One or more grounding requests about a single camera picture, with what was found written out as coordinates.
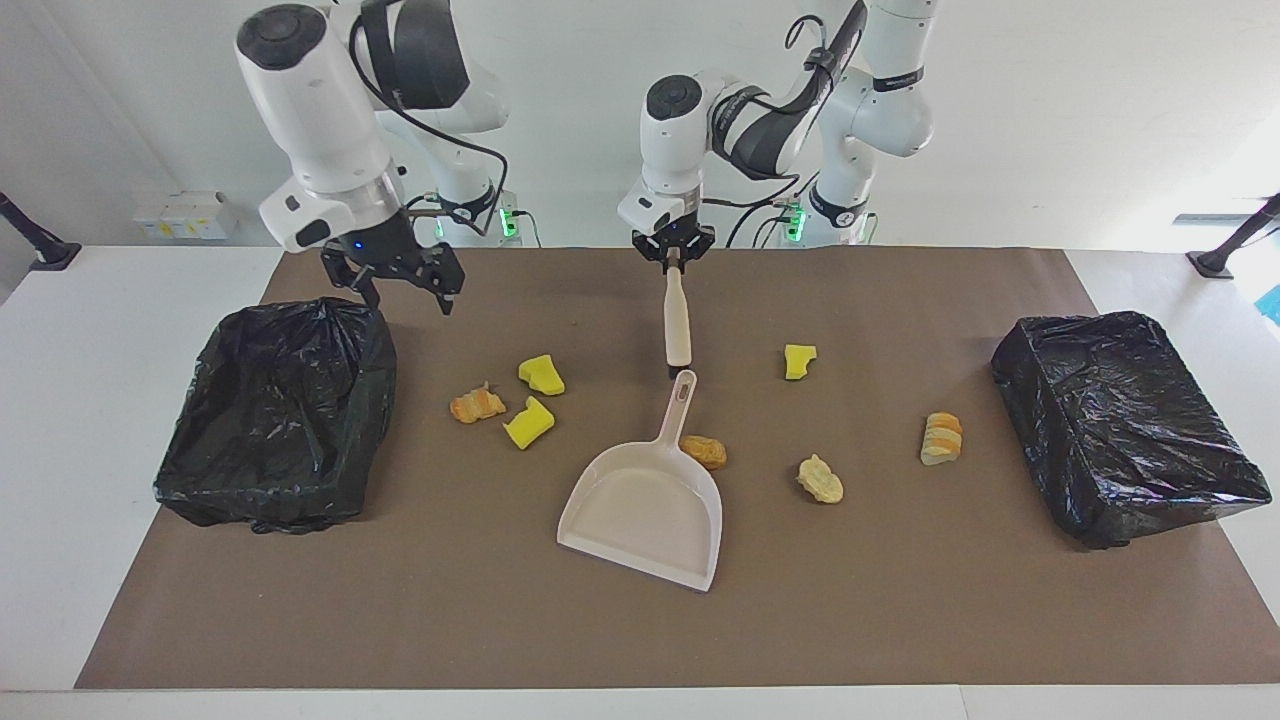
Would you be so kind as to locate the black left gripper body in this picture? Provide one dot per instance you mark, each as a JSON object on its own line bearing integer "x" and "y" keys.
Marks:
{"x": 675, "y": 240}

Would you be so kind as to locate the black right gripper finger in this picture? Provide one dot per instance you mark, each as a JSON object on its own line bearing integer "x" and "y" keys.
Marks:
{"x": 371, "y": 292}
{"x": 448, "y": 298}

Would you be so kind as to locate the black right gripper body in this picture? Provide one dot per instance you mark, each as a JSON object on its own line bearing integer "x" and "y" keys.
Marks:
{"x": 395, "y": 250}

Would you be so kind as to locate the beige brush with black bristles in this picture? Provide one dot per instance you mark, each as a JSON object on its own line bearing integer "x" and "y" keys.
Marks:
{"x": 678, "y": 330}

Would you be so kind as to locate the orange striped croissant piece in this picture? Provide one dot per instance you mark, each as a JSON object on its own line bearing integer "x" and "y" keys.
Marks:
{"x": 477, "y": 406}

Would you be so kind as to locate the yellow sponge piece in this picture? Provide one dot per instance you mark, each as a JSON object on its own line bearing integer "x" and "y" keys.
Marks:
{"x": 541, "y": 376}
{"x": 798, "y": 362}
{"x": 528, "y": 424}

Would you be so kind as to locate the brown bread roll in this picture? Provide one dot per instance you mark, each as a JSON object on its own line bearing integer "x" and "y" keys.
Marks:
{"x": 705, "y": 453}

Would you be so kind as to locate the beige plastic dustpan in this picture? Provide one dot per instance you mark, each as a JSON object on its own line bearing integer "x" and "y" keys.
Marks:
{"x": 640, "y": 515}

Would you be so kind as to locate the pale yellow bread piece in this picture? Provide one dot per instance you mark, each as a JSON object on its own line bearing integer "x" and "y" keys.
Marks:
{"x": 821, "y": 482}

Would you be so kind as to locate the orange striped bread slice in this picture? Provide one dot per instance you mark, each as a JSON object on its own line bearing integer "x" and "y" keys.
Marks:
{"x": 941, "y": 440}

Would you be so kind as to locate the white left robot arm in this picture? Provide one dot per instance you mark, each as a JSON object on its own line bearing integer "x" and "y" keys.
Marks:
{"x": 680, "y": 150}

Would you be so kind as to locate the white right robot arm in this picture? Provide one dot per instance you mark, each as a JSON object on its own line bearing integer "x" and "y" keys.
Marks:
{"x": 310, "y": 100}

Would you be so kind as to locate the black bag lined bin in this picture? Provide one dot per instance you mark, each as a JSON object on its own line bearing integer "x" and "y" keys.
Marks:
{"x": 270, "y": 420}
{"x": 1120, "y": 430}

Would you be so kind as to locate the white power strip boxes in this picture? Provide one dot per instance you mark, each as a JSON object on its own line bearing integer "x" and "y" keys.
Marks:
{"x": 185, "y": 218}

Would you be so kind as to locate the brown table mat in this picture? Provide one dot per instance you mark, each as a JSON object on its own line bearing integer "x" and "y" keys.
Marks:
{"x": 640, "y": 640}

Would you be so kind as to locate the blue object at edge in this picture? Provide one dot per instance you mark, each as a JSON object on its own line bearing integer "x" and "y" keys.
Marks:
{"x": 1273, "y": 305}

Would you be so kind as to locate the black camera stand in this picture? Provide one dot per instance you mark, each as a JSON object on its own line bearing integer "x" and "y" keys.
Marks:
{"x": 55, "y": 255}
{"x": 1215, "y": 264}

